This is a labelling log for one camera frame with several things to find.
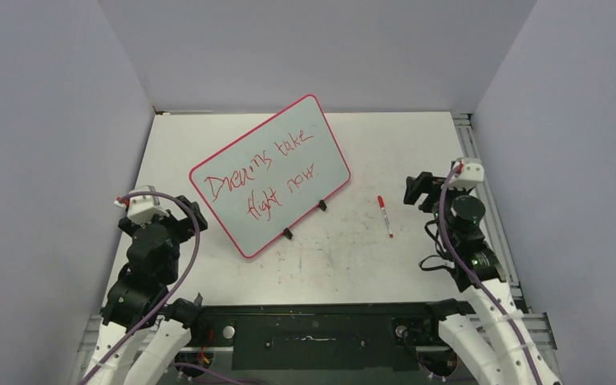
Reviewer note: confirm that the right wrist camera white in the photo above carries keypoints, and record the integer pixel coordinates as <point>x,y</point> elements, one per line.
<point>468,173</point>

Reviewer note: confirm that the white marker pen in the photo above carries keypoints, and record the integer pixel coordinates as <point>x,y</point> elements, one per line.
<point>387,222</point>

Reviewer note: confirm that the pink framed whiteboard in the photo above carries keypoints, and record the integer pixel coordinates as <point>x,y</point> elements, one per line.
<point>268,179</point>

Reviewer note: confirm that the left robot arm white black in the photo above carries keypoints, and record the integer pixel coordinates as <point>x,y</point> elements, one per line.
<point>139,329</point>

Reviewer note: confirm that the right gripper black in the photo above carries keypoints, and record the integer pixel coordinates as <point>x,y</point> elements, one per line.
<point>422,184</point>

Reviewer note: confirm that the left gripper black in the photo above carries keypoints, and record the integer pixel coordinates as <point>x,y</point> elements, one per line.
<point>184,231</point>

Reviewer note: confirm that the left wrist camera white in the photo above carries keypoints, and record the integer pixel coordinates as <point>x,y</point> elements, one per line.
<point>142,208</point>

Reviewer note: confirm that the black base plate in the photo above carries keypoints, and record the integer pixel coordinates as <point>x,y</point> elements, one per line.
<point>319,337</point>

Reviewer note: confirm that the aluminium front rail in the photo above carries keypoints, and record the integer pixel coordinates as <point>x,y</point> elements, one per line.
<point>538,327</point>

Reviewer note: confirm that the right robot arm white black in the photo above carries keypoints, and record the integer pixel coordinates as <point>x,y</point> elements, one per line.
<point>501,350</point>

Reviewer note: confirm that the aluminium side rail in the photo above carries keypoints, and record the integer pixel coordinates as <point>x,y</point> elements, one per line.
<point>492,222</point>

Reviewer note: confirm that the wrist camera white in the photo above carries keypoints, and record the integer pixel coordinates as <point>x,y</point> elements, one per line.
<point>142,208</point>
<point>468,173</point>

